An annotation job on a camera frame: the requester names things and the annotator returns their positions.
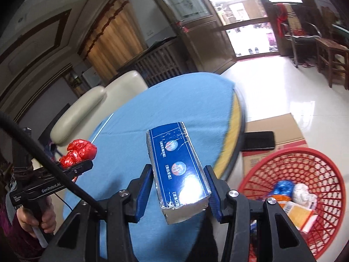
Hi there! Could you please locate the blue toothpaste box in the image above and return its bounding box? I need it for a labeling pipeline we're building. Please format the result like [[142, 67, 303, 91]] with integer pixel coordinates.
[[146, 121, 212, 225]]

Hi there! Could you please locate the wooden door with glass panel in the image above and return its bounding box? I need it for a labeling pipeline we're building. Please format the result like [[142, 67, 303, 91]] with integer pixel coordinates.
[[136, 0, 238, 74]]

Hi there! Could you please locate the round table with black rim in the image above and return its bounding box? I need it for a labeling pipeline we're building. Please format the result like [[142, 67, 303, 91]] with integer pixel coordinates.
[[213, 83, 247, 181]]

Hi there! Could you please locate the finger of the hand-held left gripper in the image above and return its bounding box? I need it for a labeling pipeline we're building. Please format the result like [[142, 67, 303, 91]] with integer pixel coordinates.
[[56, 160, 94, 181]]

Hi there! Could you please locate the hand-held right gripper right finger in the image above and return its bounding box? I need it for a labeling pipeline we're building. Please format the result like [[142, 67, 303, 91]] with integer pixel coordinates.
[[203, 165, 317, 262]]

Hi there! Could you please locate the brown cardboard box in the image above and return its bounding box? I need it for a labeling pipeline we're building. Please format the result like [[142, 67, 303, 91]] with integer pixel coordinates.
[[240, 113, 310, 181]]

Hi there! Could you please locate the blue tablecloth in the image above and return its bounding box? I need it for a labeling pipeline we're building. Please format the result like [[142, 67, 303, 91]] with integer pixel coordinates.
[[63, 72, 236, 261]]

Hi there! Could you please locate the yellow orange carton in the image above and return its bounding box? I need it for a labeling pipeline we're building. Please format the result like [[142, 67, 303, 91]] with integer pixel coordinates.
[[282, 200, 319, 234]]

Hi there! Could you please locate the blue plastic bag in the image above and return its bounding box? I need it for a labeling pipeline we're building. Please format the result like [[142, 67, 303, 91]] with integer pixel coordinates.
[[269, 180, 295, 197]]

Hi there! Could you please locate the red plastic basket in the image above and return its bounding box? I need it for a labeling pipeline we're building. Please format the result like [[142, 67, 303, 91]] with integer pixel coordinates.
[[237, 147, 344, 260]]

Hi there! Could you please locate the brown curtain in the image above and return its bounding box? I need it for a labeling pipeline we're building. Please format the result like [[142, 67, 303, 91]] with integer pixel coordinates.
[[79, 0, 148, 74]]

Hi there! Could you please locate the person's left forearm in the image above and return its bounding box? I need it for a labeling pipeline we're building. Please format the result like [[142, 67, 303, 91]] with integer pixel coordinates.
[[0, 210, 41, 260]]

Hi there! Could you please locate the metal frame chair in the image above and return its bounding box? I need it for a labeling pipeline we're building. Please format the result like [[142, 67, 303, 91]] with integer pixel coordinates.
[[281, 23, 322, 67]]

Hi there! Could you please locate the black phone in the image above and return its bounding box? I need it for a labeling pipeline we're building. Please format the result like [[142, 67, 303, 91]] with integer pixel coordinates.
[[241, 131, 274, 151]]

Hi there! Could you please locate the person's left hand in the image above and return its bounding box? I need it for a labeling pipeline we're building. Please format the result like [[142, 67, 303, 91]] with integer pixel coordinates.
[[16, 196, 56, 238]]

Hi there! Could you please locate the cream padded chair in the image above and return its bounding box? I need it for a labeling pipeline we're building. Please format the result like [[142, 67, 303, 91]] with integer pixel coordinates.
[[104, 70, 149, 110], [50, 85, 115, 146]]

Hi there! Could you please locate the white crumpled paper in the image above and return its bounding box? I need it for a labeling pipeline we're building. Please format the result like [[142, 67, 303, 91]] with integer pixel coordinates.
[[292, 183, 317, 208]]

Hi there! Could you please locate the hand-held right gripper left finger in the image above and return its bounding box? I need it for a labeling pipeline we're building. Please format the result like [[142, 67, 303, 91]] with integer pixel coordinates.
[[41, 164, 154, 262]]

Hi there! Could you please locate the wooden stool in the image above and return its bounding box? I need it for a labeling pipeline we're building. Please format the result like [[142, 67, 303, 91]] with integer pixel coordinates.
[[315, 37, 349, 88]]

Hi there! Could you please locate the red hanging cloth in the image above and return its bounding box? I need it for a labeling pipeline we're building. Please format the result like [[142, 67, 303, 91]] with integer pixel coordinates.
[[274, 3, 289, 37]]

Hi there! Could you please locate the red plastic bag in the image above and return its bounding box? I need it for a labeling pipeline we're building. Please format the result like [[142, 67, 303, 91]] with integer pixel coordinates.
[[59, 139, 98, 169]]

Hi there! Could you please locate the wooden lattice cabinet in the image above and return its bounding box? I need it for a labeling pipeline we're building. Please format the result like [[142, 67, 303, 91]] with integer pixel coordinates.
[[120, 38, 197, 88]]

